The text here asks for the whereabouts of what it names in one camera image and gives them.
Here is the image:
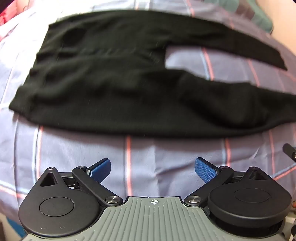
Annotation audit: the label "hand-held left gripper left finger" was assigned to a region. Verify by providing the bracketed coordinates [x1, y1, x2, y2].
[40, 158, 123, 207]

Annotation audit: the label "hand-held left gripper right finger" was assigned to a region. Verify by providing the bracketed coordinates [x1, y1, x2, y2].
[184, 157, 274, 207]

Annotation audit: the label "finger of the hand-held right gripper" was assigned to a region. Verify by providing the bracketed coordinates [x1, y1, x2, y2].
[282, 143, 296, 165]

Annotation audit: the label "black pants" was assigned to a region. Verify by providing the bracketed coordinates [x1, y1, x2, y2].
[9, 10, 296, 139]

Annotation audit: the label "blue plaid blanket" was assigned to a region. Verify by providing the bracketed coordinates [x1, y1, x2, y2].
[0, 0, 296, 230]

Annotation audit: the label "teal patchwork pillow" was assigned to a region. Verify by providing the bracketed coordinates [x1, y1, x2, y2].
[206, 0, 274, 33]

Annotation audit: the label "red printed cloth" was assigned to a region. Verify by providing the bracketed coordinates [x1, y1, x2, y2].
[0, 7, 15, 26]

